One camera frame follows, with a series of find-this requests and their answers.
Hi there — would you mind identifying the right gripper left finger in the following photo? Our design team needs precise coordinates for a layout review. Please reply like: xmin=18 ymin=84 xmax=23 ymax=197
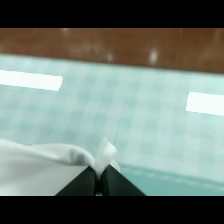
xmin=54 ymin=165 xmax=98 ymax=197

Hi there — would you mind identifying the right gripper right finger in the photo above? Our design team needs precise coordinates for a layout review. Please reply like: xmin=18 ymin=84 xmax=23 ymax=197
xmin=100 ymin=164 xmax=147 ymax=197

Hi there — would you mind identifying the white T-shirt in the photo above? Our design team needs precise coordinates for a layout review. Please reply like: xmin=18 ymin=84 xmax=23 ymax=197
xmin=0 ymin=137 xmax=121 ymax=197

